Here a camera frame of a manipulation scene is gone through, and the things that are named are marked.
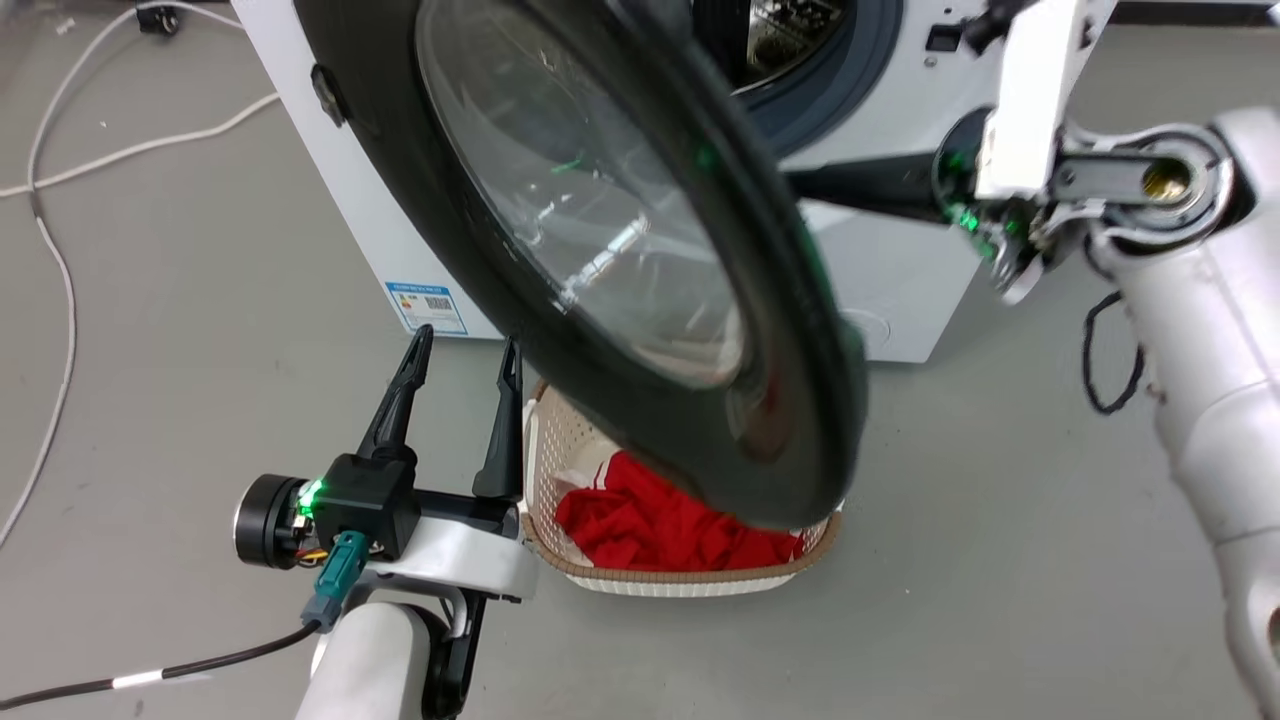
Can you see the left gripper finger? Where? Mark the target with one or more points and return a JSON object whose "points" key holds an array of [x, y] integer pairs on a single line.
{"points": [[398, 405], [505, 440]]}

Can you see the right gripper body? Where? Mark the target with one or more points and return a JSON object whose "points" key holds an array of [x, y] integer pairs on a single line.
{"points": [[1030, 100]]}

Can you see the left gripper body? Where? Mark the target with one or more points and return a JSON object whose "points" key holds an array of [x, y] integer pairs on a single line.
{"points": [[370, 500]]}

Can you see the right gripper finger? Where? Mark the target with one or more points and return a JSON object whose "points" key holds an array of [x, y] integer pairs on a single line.
{"points": [[870, 187], [990, 25]]}

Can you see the black round washing machine door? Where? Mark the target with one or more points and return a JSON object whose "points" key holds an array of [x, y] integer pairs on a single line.
{"points": [[790, 400]]}

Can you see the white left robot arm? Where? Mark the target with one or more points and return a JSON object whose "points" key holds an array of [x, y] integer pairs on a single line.
{"points": [[365, 660]]}

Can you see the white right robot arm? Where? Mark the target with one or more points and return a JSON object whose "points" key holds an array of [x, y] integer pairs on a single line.
{"points": [[1200, 330]]}

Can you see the white front-load washing machine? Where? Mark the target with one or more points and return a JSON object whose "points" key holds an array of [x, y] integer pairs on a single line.
{"points": [[905, 260]]}

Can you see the grey-blue rubber door gasket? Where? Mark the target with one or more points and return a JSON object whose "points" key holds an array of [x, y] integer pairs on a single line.
{"points": [[860, 80]]}

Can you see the clear glass door window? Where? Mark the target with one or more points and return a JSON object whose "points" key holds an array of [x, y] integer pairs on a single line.
{"points": [[590, 200]]}

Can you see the black door latch hook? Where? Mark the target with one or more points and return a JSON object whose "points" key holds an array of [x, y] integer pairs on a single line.
{"points": [[328, 95]]}

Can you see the white perforated laundry basket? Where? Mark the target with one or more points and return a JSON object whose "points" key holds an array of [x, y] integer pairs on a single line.
{"points": [[558, 450]]}

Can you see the blue white energy label sticker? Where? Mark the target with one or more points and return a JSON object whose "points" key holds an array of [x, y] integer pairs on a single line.
{"points": [[427, 308]]}

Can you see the round white drain filter cover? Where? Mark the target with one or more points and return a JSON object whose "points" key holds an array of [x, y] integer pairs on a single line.
{"points": [[872, 330]]}

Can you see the red cloth garment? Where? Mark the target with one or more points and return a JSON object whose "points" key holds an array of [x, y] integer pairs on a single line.
{"points": [[650, 525]]}

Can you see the stainless steel washer drum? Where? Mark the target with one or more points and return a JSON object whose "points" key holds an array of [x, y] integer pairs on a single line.
{"points": [[790, 35]]}

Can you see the black floor plug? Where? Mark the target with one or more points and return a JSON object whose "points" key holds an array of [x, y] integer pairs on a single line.
{"points": [[158, 19]]}

